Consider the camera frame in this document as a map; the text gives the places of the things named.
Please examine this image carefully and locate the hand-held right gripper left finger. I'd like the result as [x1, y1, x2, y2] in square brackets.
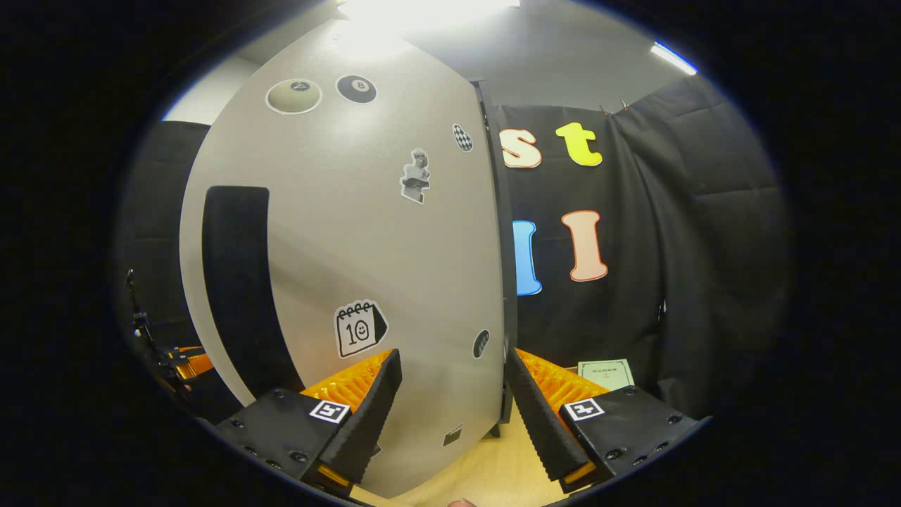
[215, 349, 403, 494]

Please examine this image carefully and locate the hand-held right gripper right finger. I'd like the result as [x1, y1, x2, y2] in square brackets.
[505, 347, 705, 495]

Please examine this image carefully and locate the black cabinet door handle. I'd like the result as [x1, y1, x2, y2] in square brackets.
[202, 185, 305, 399]

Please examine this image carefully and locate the dark grey cabinet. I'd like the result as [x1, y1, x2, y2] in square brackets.
[470, 77, 519, 439]

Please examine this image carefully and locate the grey cabinet door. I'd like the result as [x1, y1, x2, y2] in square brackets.
[179, 18, 509, 499]

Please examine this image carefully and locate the pale green book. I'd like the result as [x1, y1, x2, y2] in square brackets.
[577, 358, 636, 392]

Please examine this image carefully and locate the black backdrop cloth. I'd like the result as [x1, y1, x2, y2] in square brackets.
[113, 74, 796, 423]

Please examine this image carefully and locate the narrow ceiling light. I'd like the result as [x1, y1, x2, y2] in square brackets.
[650, 41, 699, 77]

